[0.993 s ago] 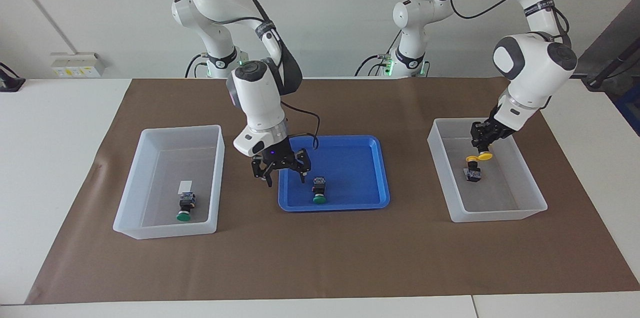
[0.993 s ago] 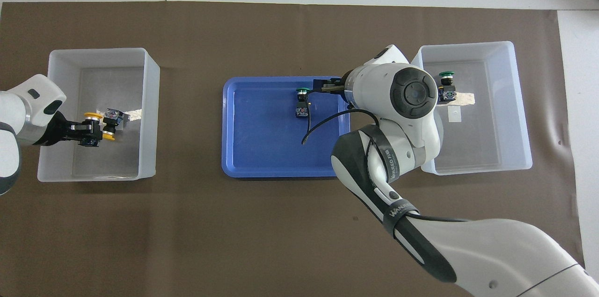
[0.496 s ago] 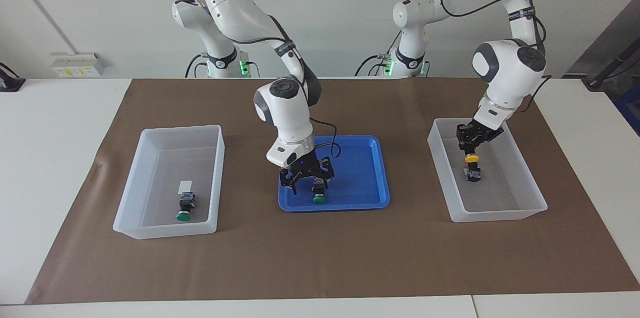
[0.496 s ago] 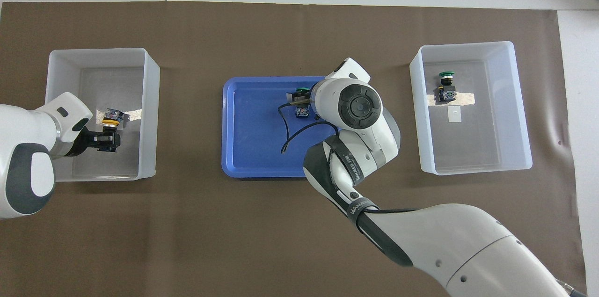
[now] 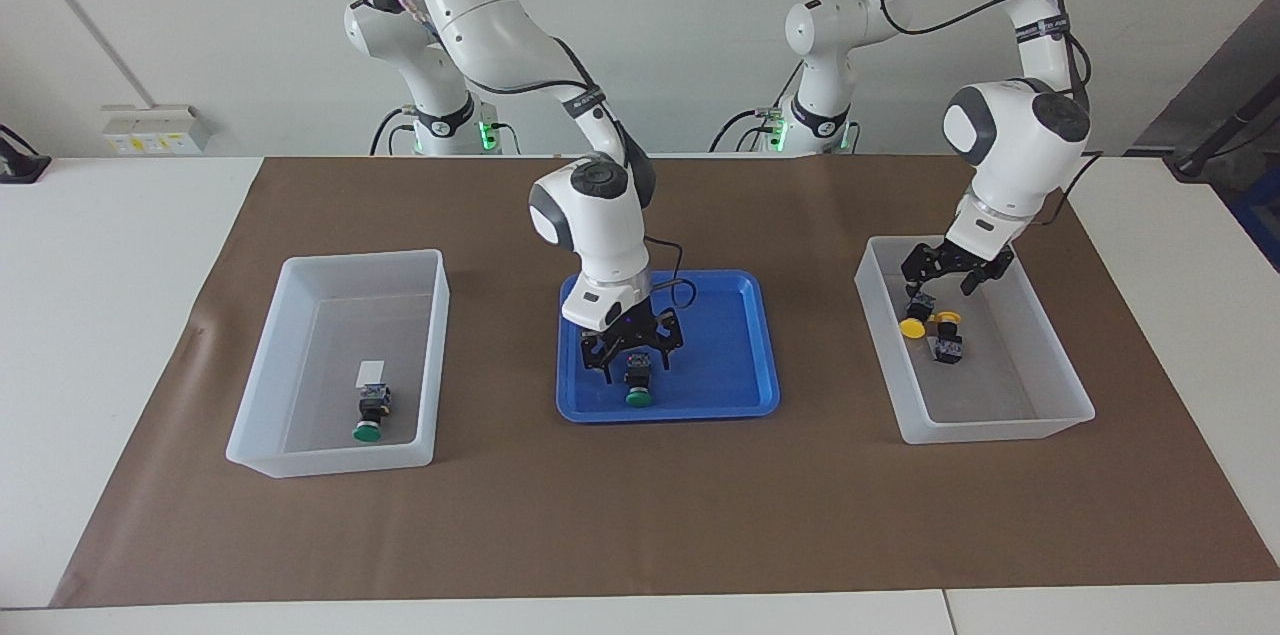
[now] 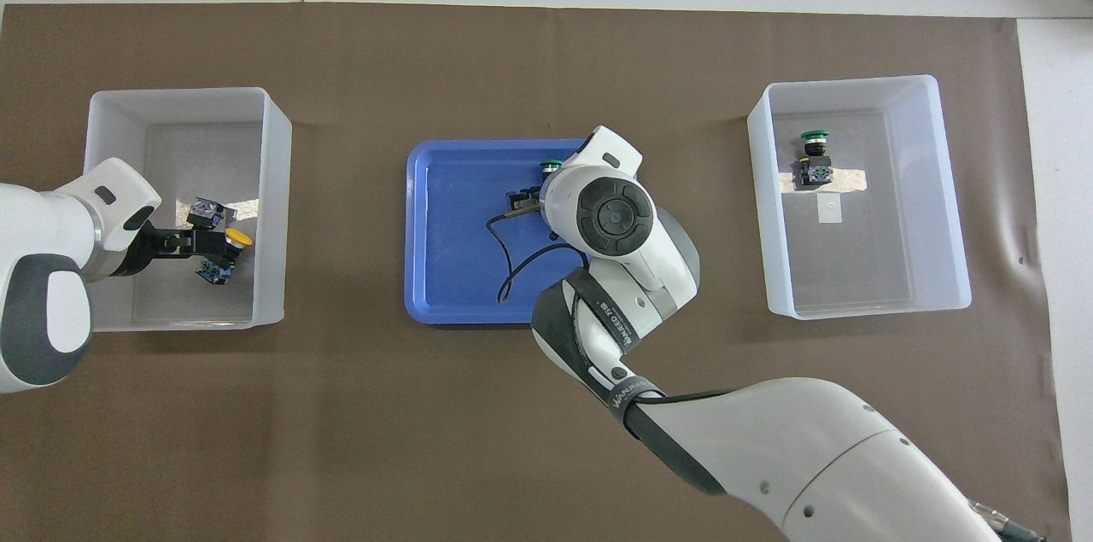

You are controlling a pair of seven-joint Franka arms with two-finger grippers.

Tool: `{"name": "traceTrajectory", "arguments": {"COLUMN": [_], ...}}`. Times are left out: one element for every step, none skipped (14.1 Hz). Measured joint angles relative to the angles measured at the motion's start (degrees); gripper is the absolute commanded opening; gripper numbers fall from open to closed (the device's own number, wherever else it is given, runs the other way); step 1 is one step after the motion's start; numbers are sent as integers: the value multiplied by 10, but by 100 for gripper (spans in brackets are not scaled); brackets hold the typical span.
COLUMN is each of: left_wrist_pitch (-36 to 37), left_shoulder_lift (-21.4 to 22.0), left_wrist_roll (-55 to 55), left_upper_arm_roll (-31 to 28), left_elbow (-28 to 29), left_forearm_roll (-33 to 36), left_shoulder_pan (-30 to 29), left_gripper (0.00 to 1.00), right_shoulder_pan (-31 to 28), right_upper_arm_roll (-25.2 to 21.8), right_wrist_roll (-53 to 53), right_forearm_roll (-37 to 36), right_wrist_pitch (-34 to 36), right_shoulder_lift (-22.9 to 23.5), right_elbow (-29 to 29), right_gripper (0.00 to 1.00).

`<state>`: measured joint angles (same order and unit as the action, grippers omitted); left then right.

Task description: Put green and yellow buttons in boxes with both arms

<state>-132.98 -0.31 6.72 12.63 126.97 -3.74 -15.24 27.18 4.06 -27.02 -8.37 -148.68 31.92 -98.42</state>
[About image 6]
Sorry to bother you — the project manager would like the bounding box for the translucent white plastic box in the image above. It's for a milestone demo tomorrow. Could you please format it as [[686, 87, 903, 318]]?
[[747, 74, 973, 321], [67, 87, 293, 333]]

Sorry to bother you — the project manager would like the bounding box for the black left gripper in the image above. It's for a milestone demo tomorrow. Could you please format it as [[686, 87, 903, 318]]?
[[111, 221, 230, 280]]

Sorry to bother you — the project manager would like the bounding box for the blue plastic tray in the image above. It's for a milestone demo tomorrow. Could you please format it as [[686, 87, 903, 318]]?
[[404, 139, 641, 326]]

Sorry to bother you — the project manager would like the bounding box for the yellow push button switch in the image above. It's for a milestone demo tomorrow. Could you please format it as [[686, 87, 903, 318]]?
[[186, 196, 226, 232], [196, 228, 254, 288]]

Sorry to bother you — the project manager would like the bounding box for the brown paper table mat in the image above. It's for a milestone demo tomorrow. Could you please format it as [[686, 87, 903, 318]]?
[[0, 3, 1073, 542]]

